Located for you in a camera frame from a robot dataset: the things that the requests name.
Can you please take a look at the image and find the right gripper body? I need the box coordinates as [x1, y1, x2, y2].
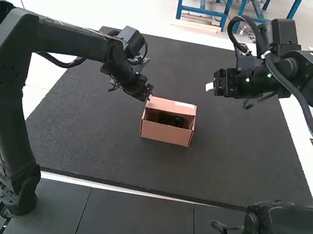
[210, 64, 255, 103]

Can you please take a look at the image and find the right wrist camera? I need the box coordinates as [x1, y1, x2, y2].
[266, 16, 306, 62]

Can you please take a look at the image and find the black cable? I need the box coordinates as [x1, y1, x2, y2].
[248, 50, 313, 164]
[223, 13, 269, 59]
[32, 49, 87, 72]

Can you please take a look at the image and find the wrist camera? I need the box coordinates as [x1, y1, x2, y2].
[114, 24, 155, 68]
[266, 16, 306, 62]

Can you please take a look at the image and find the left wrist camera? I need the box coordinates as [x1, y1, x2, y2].
[114, 24, 155, 68]

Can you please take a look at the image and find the cardboard box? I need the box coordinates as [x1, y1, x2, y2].
[138, 94, 199, 148]

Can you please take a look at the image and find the wooden plank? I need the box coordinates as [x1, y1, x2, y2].
[180, 12, 216, 25]
[168, 18, 222, 36]

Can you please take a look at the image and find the black mat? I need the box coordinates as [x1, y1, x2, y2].
[16, 16, 313, 222]

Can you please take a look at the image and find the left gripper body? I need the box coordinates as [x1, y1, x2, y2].
[111, 68, 156, 104]

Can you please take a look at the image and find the blue frame workbench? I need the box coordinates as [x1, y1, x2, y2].
[175, 0, 231, 29]
[224, 0, 304, 31]

